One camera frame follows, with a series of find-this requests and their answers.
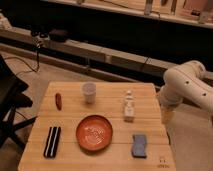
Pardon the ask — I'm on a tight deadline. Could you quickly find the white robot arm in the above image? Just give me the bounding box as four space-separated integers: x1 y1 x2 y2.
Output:
157 60 213 124

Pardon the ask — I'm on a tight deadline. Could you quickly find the translucent plastic cup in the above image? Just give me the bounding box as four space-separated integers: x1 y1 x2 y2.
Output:
82 82 96 104

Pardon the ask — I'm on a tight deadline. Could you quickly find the white spray bottle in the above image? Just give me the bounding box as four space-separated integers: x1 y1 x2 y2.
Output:
124 90 134 122

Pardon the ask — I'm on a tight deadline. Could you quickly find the red chili pepper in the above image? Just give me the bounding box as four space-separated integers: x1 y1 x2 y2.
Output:
55 93 62 111

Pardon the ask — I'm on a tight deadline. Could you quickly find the blue sponge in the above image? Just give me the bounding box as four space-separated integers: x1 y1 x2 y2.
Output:
131 134 147 158

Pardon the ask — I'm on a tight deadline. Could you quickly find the black power adapter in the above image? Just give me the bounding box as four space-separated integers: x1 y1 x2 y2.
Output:
49 29 68 42

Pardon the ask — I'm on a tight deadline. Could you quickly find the black white striped case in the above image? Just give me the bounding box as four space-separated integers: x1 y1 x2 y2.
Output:
43 126 61 158

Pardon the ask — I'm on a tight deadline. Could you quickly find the black office chair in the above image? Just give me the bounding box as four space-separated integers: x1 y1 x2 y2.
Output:
0 54 35 149

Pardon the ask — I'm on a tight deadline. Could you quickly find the black floor cable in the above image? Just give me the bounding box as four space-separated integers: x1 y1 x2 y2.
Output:
3 41 42 76

